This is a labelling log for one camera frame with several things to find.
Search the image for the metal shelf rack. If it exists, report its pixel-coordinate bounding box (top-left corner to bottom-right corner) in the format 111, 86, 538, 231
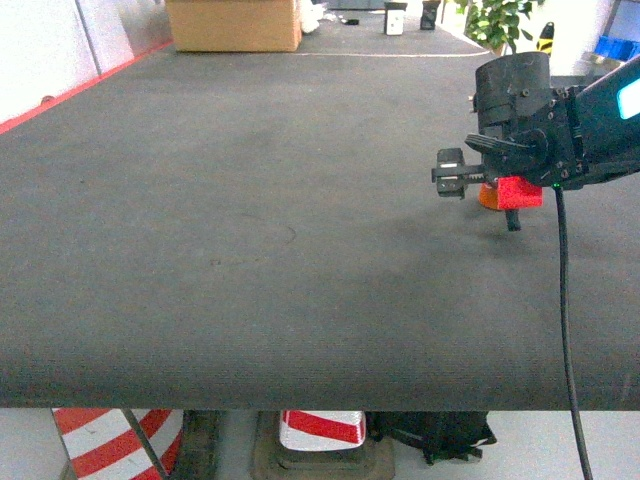
578, 1, 639, 85

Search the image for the red white cone middle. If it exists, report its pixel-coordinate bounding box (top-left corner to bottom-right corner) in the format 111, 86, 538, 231
279, 410, 366, 452

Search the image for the black backpack on floor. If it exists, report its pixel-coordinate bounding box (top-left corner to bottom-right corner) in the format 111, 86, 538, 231
365, 411, 497, 466

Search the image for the white small box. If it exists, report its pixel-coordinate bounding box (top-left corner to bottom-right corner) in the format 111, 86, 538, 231
383, 1, 408, 36

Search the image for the blue shelf bin lower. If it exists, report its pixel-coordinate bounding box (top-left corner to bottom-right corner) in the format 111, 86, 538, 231
594, 36, 639, 62

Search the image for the potted green plant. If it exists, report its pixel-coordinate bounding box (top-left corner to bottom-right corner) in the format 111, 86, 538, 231
455, 0, 538, 56

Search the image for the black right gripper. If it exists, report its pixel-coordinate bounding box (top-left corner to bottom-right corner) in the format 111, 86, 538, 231
431, 51, 587, 231

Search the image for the red white striped barrier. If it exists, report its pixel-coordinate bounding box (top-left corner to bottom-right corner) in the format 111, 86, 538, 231
52, 408, 184, 479

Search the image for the black cable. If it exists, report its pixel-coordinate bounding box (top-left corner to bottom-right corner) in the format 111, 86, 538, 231
553, 185, 594, 480

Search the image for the large open cardboard box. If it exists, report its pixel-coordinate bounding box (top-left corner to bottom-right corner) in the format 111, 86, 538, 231
165, 0, 302, 53

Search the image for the black small box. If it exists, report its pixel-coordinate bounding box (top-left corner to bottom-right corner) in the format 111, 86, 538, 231
420, 0, 441, 31

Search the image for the orange 4680 cylinder cap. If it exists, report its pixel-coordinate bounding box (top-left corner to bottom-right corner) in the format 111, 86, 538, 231
478, 183, 500, 211

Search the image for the yellow black traffic cone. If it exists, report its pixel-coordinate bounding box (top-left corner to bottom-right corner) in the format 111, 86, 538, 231
536, 22, 555, 55

